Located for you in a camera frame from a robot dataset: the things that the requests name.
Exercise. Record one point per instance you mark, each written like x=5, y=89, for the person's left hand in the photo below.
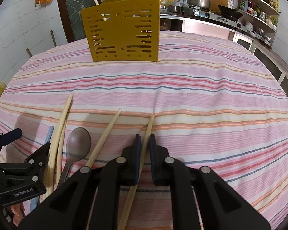
x=18, y=211

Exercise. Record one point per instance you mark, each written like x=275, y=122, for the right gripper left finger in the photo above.
x=89, y=199

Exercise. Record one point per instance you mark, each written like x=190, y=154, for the dark wooden door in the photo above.
x=70, y=13

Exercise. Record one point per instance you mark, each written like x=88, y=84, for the brown metal spoon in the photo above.
x=77, y=148

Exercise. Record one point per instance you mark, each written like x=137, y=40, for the yellow perforated utensil holder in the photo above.
x=123, y=30

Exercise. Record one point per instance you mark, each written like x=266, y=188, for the steel cooking pot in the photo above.
x=204, y=4

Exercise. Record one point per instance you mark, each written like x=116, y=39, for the wall shelf with jars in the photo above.
x=262, y=15

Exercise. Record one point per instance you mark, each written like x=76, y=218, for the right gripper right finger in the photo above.
x=200, y=198

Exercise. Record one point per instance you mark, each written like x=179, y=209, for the blue handled utensil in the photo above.
x=35, y=201

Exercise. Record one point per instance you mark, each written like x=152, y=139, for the black wok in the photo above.
x=232, y=14

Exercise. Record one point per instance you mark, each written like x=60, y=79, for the gas stove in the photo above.
x=223, y=20

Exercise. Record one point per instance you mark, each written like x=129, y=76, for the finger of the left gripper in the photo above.
x=9, y=137
x=38, y=159

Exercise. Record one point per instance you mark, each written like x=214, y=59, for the pink striped tablecloth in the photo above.
x=213, y=102

